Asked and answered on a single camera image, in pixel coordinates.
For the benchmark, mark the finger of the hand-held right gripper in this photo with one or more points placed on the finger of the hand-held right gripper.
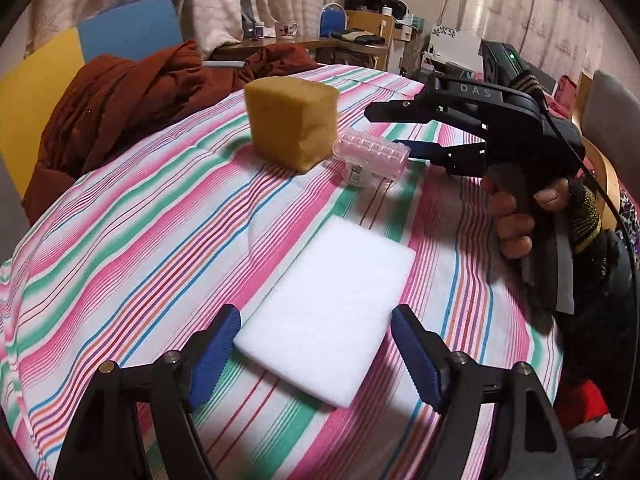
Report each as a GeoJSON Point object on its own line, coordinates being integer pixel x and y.
{"type": "Point", "coordinates": [465, 160]}
{"type": "Point", "coordinates": [450, 100]}

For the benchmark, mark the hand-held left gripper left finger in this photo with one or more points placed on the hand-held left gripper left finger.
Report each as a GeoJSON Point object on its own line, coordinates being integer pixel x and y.
{"type": "Point", "coordinates": [215, 360]}

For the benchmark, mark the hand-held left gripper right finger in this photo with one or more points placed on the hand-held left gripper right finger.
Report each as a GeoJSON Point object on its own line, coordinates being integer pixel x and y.
{"type": "Point", "coordinates": [420, 360]}

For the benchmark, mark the pink plastic case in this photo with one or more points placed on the pink plastic case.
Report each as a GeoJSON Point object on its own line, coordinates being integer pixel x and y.
{"type": "Point", "coordinates": [370, 152]}

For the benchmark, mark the white sponge pad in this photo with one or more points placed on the white sponge pad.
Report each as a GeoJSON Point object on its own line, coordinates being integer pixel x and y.
{"type": "Point", "coordinates": [325, 300]}

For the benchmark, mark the person's right forearm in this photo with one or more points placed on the person's right forearm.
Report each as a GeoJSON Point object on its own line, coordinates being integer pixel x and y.
{"type": "Point", "coordinates": [595, 310]}

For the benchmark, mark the person's right hand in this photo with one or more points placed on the person's right hand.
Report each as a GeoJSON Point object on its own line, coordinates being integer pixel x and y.
{"type": "Point", "coordinates": [507, 220]}

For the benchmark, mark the red cloth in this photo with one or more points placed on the red cloth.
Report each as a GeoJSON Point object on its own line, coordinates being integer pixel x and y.
{"type": "Point", "coordinates": [565, 92]}

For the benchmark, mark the white floral box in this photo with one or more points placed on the white floral box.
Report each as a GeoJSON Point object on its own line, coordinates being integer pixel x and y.
{"type": "Point", "coordinates": [445, 35]}

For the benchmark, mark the wooden chair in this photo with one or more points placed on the wooden chair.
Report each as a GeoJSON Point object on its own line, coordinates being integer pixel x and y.
{"type": "Point", "coordinates": [615, 105]}

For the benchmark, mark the black pouch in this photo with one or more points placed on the black pouch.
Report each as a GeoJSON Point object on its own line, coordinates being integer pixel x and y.
{"type": "Point", "coordinates": [360, 37]}

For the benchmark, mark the patterned curtain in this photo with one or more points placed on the patterned curtain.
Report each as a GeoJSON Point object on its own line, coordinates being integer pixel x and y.
{"type": "Point", "coordinates": [550, 10]}
{"type": "Point", "coordinates": [210, 0]}

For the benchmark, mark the striped tablecloth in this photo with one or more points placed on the striped tablecloth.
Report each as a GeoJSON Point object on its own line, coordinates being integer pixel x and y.
{"type": "Point", "coordinates": [150, 235]}

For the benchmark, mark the wooden side desk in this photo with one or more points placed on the wooden side desk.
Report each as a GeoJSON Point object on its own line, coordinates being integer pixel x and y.
{"type": "Point", "coordinates": [300, 42]}

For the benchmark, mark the yellow sponge block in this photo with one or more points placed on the yellow sponge block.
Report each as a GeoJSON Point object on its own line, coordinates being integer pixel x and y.
{"type": "Point", "coordinates": [290, 120]}

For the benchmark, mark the white printed mug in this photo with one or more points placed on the white printed mug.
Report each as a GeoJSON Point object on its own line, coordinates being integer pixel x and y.
{"type": "Point", "coordinates": [285, 29]}

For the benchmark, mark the rust brown jacket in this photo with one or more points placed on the rust brown jacket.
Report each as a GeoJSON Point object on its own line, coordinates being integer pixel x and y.
{"type": "Point", "coordinates": [125, 105]}

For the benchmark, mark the grey yellow blue chair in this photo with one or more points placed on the grey yellow blue chair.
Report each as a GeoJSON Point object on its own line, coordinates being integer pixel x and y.
{"type": "Point", "coordinates": [125, 30]}

